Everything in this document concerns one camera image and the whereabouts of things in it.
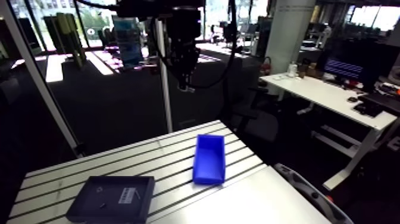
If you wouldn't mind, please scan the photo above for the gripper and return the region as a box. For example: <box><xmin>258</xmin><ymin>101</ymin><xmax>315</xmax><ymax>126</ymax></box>
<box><xmin>165</xmin><ymin>8</ymin><xmax>202</xmax><ymax>94</ymax></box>

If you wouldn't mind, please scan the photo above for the blue bin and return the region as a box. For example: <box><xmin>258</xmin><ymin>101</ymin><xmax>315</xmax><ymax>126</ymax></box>
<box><xmin>192</xmin><ymin>134</ymin><xmax>226</xmax><ymax>185</ymax></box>

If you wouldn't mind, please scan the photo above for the black tray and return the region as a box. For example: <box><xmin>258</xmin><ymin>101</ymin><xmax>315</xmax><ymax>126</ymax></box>
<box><xmin>65</xmin><ymin>175</ymin><xmax>156</xmax><ymax>224</ymax></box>

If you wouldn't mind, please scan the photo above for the white pillar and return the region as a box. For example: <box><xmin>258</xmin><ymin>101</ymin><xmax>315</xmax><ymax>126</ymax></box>
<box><xmin>265</xmin><ymin>0</ymin><xmax>317</xmax><ymax>75</ymax></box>

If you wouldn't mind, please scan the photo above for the black office chair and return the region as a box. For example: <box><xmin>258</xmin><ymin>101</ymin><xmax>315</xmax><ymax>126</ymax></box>
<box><xmin>230</xmin><ymin>86</ymin><xmax>280</xmax><ymax>143</ymax></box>

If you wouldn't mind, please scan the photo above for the clear bottle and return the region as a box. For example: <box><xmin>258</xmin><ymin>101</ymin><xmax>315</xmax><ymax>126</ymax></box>
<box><xmin>287</xmin><ymin>61</ymin><xmax>298</xmax><ymax>79</ymax></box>

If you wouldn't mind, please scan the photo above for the white desk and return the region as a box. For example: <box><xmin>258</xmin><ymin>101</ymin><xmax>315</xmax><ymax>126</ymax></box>
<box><xmin>259</xmin><ymin>73</ymin><xmax>398</xmax><ymax>191</ymax></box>

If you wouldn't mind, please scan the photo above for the black monitor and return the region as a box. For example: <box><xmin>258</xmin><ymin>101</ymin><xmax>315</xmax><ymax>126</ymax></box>
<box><xmin>322</xmin><ymin>40</ymin><xmax>382</xmax><ymax>92</ymax></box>

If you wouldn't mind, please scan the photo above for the black keyboard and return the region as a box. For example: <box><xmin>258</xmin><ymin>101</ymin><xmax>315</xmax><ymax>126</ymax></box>
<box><xmin>353</xmin><ymin>102</ymin><xmax>386</xmax><ymax>119</ymax></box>

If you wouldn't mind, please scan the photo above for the pale holed strip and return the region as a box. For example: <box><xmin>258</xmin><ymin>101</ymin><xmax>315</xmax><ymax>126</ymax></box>
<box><xmin>273</xmin><ymin>162</ymin><xmax>355</xmax><ymax>224</ymax></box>

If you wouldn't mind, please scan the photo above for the black cable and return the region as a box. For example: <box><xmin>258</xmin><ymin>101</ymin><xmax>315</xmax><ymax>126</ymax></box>
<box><xmin>74</xmin><ymin>0</ymin><xmax>120</xmax><ymax>12</ymax></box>
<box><xmin>190</xmin><ymin>0</ymin><xmax>239</xmax><ymax>90</ymax></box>

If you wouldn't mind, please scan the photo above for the upright aluminium frame post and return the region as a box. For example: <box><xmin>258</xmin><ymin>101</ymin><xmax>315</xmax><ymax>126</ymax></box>
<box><xmin>155</xmin><ymin>19</ymin><xmax>174</xmax><ymax>134</ymax></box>

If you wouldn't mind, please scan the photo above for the slanted aluminium frame post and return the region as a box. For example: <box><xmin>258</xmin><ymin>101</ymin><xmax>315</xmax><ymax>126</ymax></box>
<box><xmin>0</xmin><ymin>0</ymin><xmax>86</xmax><ymax>158</ymax></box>

